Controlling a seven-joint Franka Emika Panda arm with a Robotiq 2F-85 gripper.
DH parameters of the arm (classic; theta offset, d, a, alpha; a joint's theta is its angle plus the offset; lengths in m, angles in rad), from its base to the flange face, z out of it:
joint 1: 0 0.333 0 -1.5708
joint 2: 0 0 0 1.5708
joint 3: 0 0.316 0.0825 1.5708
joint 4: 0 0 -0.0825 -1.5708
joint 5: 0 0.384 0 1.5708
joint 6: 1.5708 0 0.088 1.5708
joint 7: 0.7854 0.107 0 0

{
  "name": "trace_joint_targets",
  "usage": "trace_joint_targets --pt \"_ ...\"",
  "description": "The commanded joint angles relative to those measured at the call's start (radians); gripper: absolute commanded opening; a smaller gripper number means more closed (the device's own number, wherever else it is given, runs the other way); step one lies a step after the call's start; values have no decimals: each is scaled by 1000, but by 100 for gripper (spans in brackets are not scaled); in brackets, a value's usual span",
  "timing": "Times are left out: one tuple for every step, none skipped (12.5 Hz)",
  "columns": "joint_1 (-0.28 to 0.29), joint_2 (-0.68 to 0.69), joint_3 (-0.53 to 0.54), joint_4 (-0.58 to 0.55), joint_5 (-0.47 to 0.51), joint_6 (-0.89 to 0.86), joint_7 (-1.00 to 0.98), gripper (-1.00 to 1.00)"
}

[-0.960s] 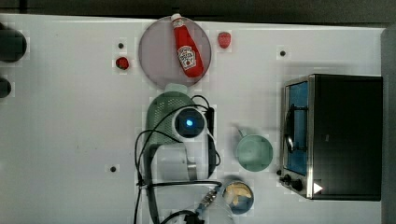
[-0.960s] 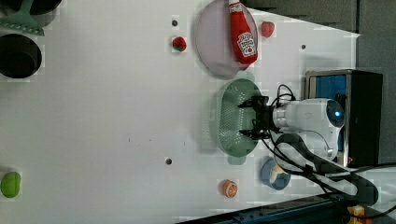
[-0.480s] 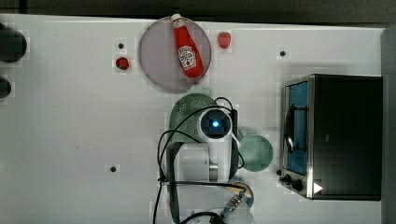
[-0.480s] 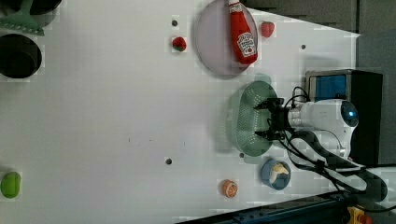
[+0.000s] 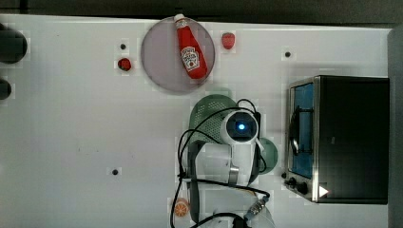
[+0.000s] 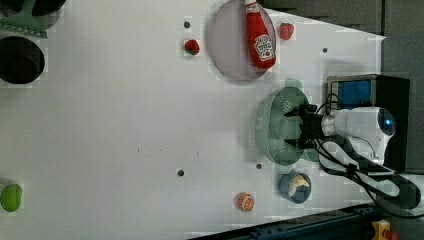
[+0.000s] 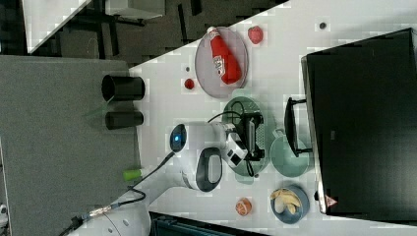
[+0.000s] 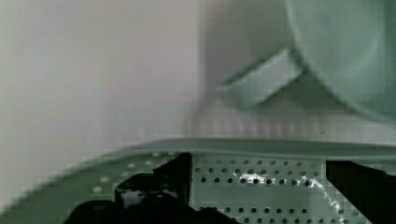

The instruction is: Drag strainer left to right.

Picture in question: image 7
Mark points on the large black cylinder cup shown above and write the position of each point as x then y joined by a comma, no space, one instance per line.
123,88

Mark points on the black oven appliance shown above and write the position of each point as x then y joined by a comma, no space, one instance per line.
361,102

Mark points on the small red tomato toy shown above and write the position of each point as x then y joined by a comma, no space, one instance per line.
189,84

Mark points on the grey round plate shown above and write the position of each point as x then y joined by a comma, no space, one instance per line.
206,73

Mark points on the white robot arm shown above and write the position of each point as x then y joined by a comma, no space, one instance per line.
198,151

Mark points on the banana pieces toy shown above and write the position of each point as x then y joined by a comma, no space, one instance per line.
285,199

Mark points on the red strawberry toy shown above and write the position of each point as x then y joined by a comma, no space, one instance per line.
255,34

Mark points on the small black cylinder cup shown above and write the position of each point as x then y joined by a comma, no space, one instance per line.
126,119

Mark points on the teal mug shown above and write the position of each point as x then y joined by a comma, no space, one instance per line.
283,158

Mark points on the blue bowl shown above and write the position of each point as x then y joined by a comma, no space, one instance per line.
301,212

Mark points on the green marker pen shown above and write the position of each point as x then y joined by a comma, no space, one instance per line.
133,174

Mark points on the green plastic strainer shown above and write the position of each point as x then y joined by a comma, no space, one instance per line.
246,171

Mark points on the black oven door handle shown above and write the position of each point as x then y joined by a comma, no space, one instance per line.
290,126

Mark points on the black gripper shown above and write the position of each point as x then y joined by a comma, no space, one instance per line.
247,130

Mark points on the dark teal bin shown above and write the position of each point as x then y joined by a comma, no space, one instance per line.
177,226

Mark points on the red ketchup bottle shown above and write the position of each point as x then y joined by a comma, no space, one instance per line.
223,59

